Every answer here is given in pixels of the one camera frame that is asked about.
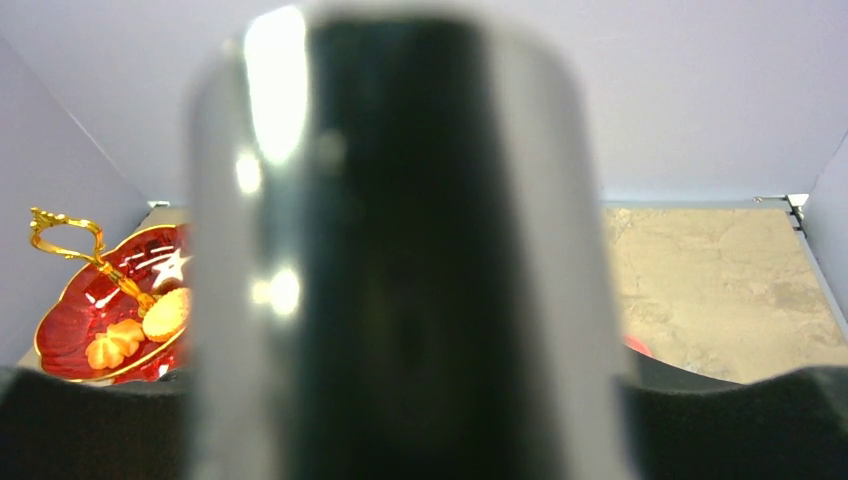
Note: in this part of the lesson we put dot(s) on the orange flower cookie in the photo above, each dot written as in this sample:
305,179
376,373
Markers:
110,349

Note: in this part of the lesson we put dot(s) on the white star cookie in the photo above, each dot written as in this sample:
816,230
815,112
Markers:
170,270

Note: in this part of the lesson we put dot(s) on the round orange cookie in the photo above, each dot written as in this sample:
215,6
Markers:
168,316

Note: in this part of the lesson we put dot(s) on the metal tongs black tips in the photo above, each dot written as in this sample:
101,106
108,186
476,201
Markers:
399,266

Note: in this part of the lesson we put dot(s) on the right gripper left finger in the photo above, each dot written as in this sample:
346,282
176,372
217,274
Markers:
55,429

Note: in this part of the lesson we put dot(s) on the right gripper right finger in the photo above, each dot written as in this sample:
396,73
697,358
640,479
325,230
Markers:
690,426

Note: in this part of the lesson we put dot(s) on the pink serving tray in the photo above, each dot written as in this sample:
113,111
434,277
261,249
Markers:
637,345

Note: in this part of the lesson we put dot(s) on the red three-tier cake stand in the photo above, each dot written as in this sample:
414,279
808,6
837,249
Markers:
114,285

